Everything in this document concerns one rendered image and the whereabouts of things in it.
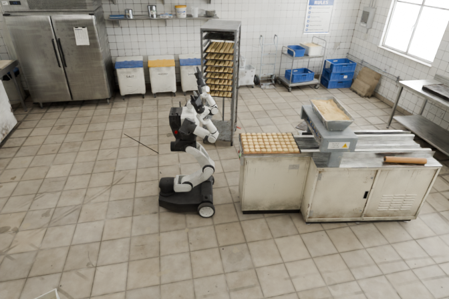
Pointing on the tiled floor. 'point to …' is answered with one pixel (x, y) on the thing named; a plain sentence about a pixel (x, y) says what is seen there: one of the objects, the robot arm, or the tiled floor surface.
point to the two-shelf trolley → (307, 68)
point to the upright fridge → (59, 45)
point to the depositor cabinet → (367, 187)
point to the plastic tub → (49, 295)
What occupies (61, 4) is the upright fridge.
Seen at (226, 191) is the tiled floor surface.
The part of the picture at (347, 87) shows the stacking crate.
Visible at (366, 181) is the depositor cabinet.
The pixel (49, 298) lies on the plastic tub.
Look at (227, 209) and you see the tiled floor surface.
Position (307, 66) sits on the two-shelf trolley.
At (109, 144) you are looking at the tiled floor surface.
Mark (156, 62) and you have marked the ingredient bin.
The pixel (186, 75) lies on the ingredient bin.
